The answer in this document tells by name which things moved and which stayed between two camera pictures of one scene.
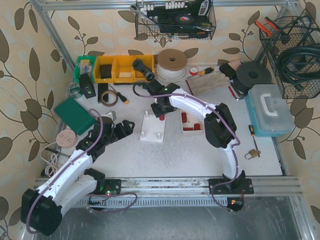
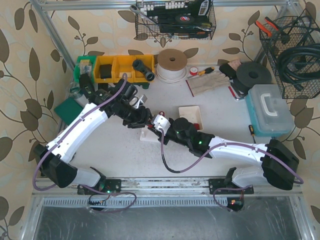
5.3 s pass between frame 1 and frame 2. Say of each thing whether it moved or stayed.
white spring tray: stayed
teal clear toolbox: stayed
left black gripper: moved
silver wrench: stayed
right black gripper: moved
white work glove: stayed
